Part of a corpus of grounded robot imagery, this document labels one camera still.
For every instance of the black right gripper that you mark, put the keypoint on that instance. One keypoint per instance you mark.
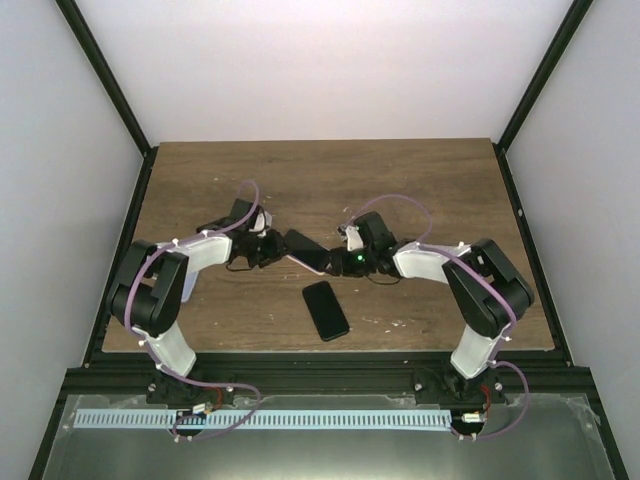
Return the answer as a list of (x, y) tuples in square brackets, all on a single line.
[(340, 264)]

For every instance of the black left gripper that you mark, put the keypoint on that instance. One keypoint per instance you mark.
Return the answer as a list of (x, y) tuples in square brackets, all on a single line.
[(275, 252)]

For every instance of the pink phone case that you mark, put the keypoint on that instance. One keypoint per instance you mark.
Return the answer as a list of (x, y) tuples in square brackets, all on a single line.
[(316, 262)]

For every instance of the blue smartphone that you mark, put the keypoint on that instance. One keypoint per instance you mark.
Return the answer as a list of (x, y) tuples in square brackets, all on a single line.
[(295, 242)]

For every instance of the black smartphone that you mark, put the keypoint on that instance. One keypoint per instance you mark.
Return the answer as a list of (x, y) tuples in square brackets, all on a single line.
[(326, 311)]

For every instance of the black phone case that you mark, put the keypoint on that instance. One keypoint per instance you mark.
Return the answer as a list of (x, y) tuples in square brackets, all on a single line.
[(326, 311)]

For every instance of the lavender phone case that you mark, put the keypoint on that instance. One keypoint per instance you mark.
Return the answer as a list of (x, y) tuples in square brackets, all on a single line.
[(189, 285)]

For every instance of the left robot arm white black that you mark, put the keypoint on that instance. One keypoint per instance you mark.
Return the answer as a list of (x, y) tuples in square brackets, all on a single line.
[(155, 279)]

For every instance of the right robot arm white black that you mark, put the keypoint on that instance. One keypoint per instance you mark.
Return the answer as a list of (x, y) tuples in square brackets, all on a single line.
[(490, 292)]

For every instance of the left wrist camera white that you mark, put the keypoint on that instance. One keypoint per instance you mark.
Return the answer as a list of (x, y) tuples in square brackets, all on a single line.
[(262, 223)]

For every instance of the white slotted cable duct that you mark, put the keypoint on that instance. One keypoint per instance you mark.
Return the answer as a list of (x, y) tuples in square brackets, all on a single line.
[(409, 420)]

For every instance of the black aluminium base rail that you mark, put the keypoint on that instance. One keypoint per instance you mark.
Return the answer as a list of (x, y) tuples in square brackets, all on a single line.
[(426, 377)]

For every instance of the left black frame post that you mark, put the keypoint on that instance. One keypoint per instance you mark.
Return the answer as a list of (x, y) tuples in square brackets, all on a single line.
[(89, 45)]

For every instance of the black frame post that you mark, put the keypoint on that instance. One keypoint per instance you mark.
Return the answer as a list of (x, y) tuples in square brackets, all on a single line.
[(89, 45), (562, 38)]

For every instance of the right black frame post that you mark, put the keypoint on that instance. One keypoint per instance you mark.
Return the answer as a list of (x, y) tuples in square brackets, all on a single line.
[(562, 38)]

